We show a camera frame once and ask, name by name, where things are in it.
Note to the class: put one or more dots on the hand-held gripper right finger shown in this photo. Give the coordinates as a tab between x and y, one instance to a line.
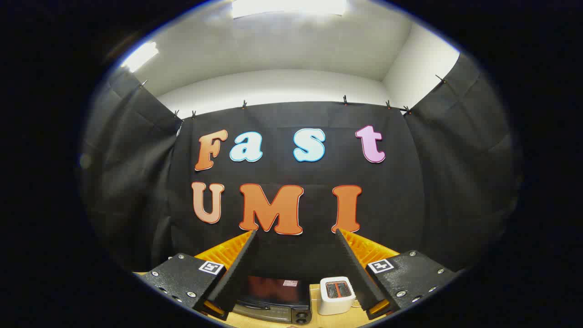
354	269

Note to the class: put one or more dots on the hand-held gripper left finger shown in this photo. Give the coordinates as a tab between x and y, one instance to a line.
239	269

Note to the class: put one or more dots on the black toaster oven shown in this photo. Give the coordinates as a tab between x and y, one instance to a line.
273	296

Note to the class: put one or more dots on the white pop-up toaster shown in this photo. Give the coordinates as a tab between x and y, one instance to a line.
336	296

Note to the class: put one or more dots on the rectangular ceiling light panel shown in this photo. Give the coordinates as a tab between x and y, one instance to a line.
289	7
140	56

